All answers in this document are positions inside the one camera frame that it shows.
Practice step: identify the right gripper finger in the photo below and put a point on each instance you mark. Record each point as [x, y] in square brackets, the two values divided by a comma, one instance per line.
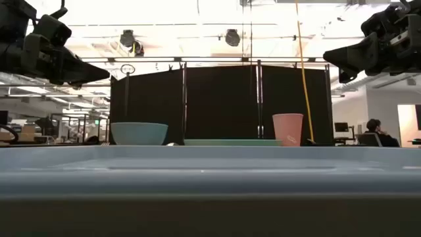
[347, 75]
[355, 56]

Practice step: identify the blue plastic bowl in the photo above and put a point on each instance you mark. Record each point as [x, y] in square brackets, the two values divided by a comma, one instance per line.
[138, 133]

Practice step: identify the pink ribbed cup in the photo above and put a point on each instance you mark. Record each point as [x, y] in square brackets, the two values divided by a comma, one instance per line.
[287, 128]

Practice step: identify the green plastic plate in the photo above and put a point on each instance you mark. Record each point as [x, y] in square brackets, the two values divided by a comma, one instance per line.
[230, 142]

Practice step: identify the blue plastic tray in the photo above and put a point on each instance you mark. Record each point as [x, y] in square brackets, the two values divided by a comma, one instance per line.
[210, 177]

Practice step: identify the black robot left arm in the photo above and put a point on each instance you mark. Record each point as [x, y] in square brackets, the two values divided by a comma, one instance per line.
[13, 13]

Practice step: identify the small distant computer monitor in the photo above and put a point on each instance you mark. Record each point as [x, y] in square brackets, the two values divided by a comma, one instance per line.
[341, 126]

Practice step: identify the dark screen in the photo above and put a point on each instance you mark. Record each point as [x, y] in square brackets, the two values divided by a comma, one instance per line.
[3, 116]

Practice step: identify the person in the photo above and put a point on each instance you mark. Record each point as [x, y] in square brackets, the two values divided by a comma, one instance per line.
[378, 131]

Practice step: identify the cardboard boxes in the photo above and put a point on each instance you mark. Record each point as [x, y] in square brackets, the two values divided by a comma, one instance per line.
[28, 129]

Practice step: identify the grey office chair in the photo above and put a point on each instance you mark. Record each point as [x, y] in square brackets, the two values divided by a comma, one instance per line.
[368, 140]

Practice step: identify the overhead horizontal metal bar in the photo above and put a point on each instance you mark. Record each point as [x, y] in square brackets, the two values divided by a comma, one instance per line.
[210, 59]

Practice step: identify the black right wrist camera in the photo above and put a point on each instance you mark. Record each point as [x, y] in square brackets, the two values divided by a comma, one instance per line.
[378, 21]

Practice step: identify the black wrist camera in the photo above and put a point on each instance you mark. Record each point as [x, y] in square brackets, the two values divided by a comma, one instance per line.
[378, 21]
[52, 31]

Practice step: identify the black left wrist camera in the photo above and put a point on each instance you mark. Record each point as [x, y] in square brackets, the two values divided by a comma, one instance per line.
[52, 31]

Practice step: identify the distant black frame workstation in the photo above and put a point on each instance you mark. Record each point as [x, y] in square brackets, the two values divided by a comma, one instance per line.
[79, 128]

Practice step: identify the black ceiling-mounted camera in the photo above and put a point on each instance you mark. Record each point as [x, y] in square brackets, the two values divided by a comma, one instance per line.
[232, 37]
[127, 37]

